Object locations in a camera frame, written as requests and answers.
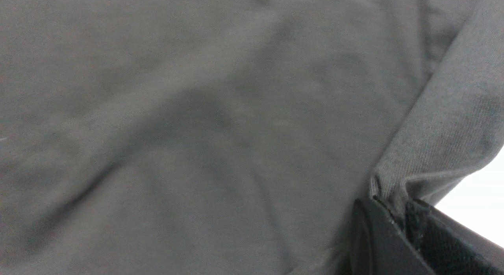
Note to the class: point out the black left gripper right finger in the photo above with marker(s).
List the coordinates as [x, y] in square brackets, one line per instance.
[448, 247]

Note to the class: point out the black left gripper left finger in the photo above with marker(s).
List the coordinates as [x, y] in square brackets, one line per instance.
[378, 246]

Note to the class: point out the dark gray long-sleeved shirt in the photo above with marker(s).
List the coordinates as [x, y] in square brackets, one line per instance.
[233, 137]

